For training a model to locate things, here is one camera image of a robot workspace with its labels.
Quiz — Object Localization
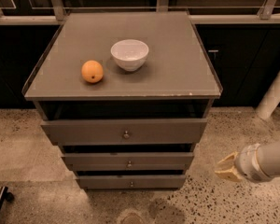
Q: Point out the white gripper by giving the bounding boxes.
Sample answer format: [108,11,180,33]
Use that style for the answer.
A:
[215,144,272,183]

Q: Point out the metal railing frame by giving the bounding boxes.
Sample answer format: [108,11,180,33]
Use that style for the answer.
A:
[0,0,280,24]

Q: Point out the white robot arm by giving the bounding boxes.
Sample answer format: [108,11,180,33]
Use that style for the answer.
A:
[215,71,280,183]

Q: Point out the dark cabinet handle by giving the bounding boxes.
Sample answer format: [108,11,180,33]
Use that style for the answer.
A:
[207,49,218,60]

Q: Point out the grey middle drawer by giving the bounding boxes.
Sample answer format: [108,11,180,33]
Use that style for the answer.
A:
[62,152,193,171]

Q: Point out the grey drawer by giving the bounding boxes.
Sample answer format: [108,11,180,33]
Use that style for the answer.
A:
[62,152,193,171]
[77,175,186,189]
[41,119,207,146]

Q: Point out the grey top drawer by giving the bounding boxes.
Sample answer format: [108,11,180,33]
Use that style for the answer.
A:
[41,119,207,146]

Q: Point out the grey bottom drawer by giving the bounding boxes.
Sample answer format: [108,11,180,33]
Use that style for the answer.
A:
[77,175,186,189]

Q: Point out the silver top drawer knob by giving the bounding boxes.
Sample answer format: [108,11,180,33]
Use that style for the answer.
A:
[123,131,131,139]

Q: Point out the black caster wheel base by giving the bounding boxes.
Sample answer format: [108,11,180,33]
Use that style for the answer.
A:
[0,186,14,210]

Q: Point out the orange fruit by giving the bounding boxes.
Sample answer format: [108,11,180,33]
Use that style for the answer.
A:
[81,61,104,83]

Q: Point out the white ceramic bowl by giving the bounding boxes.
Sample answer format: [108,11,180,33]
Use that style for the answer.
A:
[110,39,149,72]

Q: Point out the grey drawer cabinet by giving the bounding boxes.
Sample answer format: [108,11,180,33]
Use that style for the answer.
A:
[23,12,222,179]

